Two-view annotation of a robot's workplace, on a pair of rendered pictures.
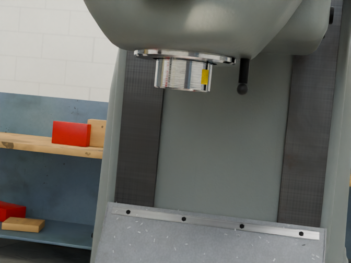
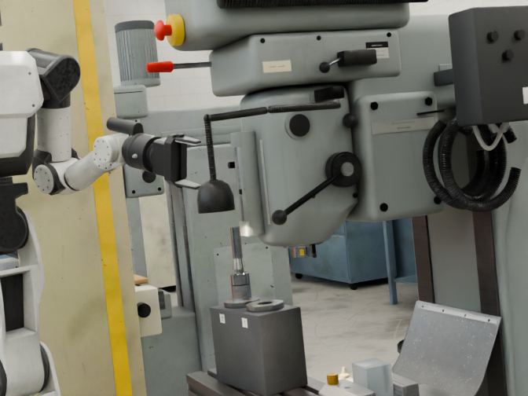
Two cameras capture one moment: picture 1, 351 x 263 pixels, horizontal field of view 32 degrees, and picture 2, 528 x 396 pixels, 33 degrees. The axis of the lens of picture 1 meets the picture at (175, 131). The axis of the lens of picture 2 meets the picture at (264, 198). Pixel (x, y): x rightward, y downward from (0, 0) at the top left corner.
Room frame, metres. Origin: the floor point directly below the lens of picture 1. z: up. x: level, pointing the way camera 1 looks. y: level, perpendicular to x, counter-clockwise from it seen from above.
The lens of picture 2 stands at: (-0.57, -1.52, 1.51)
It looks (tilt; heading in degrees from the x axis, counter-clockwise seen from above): 3 degrees down; 57
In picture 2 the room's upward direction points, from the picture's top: 6 degrees counter-clockwise
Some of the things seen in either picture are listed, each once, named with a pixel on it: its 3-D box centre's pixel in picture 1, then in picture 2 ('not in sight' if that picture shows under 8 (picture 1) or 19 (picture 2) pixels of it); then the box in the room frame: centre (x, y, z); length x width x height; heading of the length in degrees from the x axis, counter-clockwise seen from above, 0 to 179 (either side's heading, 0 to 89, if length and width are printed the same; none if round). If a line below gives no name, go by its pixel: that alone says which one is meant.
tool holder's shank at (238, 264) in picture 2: not in sight; (236, 250); (0.57, 0.34, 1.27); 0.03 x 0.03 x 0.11
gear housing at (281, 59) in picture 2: not in sight; (303, 63); (0.56, -0.01, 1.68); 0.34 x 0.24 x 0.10; 170
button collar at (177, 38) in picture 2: not in sight; (174, 30); (0.29, 0.04, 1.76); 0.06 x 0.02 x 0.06; 80
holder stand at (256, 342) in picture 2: not in sight; (257, 342); (0.56, 0.29, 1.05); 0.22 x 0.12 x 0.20; 90
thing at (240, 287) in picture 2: not in sight; (240, 287); (0.57, 0.34, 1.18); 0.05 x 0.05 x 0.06
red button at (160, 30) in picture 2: not in sight; (163, 30); (0.27, 0.04, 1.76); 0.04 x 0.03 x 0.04; 80
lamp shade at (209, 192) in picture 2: not in sight; (214, 195); (0.31, -0.02, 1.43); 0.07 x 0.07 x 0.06
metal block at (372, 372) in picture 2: not in sight; (372, 379); (0.47, -0.24, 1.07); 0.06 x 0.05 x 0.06; 77
